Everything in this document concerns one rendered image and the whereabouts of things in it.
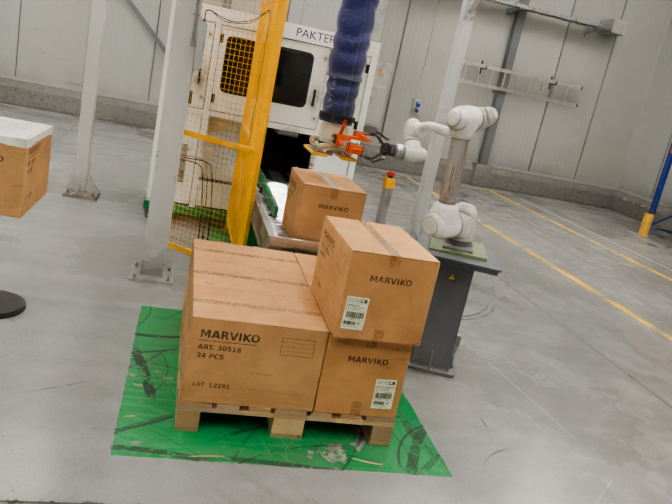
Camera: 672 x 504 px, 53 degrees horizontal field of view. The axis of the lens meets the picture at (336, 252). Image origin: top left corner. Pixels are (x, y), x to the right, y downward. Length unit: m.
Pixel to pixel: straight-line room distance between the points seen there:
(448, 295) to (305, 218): 0.99
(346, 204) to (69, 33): 9.27
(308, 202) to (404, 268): 1.40
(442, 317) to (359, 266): 1.40
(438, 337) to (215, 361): 1.66
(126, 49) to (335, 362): 10.28
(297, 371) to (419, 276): 0.69
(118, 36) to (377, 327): 10.39
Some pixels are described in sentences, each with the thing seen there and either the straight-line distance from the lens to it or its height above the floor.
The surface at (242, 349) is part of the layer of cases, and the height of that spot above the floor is 0.42.
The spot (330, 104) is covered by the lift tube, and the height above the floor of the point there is 1.43.
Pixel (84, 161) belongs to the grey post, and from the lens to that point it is 6.94.
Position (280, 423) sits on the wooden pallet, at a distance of 3.17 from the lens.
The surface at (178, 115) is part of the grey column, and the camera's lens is 4.68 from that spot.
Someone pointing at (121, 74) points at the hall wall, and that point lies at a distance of 12.82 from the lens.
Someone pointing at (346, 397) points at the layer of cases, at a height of 0.23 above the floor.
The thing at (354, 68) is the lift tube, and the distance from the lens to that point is 4.32.
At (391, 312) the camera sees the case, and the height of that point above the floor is 0.69.
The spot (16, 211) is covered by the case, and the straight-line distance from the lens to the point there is 3.74.
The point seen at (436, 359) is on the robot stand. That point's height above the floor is 0.08.
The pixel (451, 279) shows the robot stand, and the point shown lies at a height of 0.60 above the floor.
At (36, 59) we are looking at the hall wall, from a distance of 13.00.
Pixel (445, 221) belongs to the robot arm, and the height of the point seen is 0.96.
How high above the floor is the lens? 1.63
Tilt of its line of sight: 15 degrees down
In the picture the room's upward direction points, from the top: 12 degrees clockwise
